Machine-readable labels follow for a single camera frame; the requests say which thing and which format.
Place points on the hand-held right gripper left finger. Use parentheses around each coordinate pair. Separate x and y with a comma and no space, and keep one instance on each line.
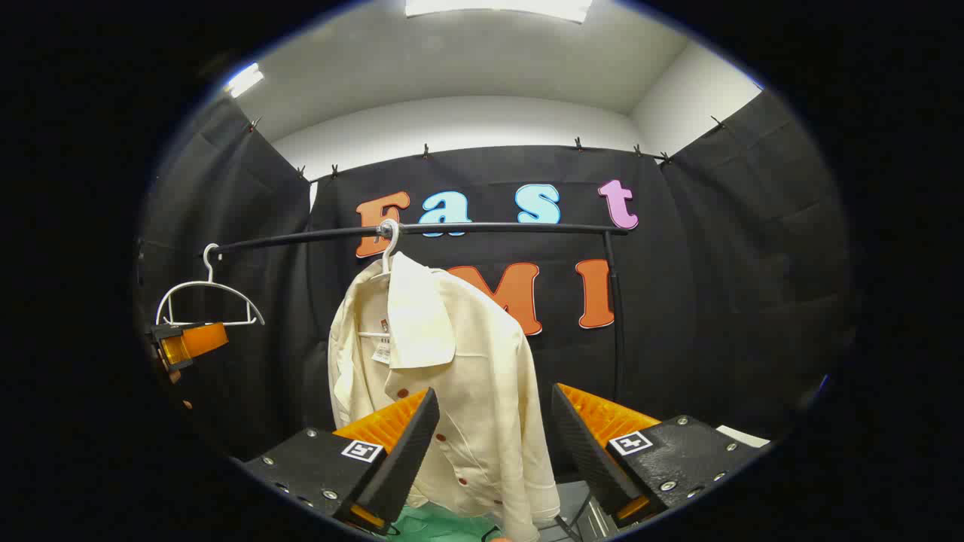
(407,452)

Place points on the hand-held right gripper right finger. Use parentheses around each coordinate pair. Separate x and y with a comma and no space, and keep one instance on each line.
(584,452)

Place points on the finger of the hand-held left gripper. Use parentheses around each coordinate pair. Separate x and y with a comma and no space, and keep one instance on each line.
(169,331)

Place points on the green laundry hamper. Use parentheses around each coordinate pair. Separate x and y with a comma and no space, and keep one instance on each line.
(437,523)

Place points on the cream button shirt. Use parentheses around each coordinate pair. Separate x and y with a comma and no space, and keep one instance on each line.
(467,361)

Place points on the white clothes hanger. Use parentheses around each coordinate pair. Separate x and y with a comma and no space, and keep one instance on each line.
(210,283)
(392,245)

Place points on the black clothes rack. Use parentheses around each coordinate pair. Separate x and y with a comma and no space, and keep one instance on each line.
(527,226)

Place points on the grey slatted panel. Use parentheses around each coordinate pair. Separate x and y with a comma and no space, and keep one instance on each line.
(576,497)

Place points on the black backdrop cloth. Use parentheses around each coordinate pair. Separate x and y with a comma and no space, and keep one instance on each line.
(715,301)

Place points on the ceiling light panel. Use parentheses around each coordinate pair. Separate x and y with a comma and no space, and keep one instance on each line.
(497,7)
(245,80)

